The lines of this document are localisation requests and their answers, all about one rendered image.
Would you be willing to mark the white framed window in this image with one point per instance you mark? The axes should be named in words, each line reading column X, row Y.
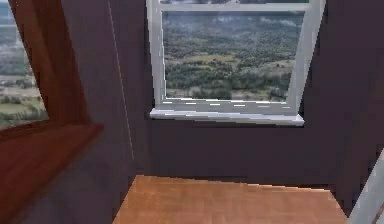
column 230, row 109

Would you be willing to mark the brown wooden framed window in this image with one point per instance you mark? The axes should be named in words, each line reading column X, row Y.
column 50, row 83

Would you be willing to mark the pale grey slanted panel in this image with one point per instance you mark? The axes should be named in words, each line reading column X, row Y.
column 368, row 200

